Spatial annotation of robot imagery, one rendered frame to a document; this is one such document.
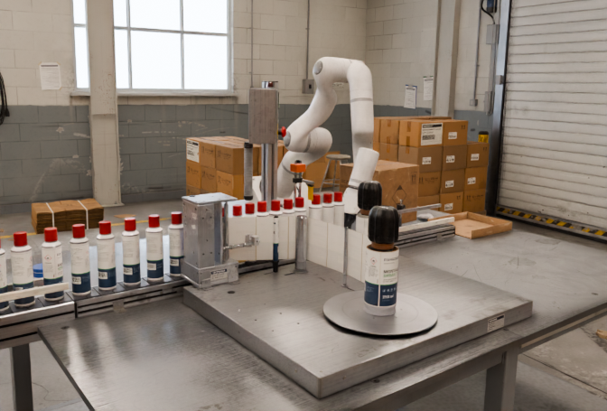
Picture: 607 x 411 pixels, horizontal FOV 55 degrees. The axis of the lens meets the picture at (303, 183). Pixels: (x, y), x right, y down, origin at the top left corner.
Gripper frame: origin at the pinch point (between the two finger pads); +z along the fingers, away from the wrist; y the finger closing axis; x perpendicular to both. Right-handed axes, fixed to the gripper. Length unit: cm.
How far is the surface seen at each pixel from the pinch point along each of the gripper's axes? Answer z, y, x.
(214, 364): 40, 51, -77
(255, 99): -33, -3, -55
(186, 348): 40, 40, -78
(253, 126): -24, -3, -52
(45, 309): 45, 5, -104
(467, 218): -21, -12, 90
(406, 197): -21, -19, 49
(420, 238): -4.4, 5.5, 37.8
